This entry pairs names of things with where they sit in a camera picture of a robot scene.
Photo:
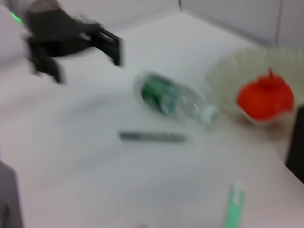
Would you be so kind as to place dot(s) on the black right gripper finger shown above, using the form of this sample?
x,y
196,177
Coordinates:
x,y
9,202

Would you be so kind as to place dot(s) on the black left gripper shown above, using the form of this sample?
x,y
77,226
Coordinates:
x,y
59,33

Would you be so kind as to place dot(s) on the clear green-label water bottle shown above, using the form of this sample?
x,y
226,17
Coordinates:
x,y
161,95

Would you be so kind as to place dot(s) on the grey marker pen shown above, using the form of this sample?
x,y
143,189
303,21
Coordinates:
x,y
152,136

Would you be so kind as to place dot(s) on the mint green pen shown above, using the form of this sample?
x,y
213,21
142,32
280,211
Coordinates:
x,y
235,206

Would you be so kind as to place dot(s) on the translucent wavy fruit bowl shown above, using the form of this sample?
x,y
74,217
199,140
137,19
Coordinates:
x,y
225,71

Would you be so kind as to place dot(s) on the red-orange toy fruit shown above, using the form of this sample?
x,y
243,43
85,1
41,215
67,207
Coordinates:
x,y
263,99

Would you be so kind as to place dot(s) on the black mesh pen holder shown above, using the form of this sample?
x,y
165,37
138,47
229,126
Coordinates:
x,y
297,147

